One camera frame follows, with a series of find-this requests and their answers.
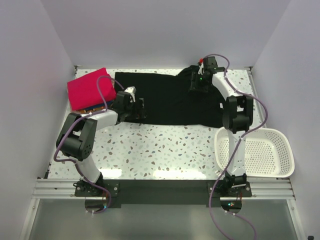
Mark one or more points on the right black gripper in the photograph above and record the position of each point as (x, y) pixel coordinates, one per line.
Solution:
(193, 83)

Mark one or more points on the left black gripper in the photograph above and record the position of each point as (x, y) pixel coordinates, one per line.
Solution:
(142, 113)

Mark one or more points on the black t shirt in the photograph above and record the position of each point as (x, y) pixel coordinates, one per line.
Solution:
(169, 101)

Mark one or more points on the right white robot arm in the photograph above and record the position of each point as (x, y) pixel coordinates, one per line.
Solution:
(237, 116)

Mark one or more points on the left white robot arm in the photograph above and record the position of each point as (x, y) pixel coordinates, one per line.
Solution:
(75, 141)

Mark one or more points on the folded orange t shirt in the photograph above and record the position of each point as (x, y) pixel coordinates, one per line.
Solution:
(94, 108)

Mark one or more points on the folded pink t shirt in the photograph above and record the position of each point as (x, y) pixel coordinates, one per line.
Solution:
(83, 91)

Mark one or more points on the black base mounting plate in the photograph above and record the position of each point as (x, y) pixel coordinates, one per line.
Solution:
(144, 192)

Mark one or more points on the white perforated plastic basket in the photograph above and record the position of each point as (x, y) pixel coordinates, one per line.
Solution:
(268, 154)

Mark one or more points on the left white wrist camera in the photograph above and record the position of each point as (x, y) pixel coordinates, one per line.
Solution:
(131, 90)

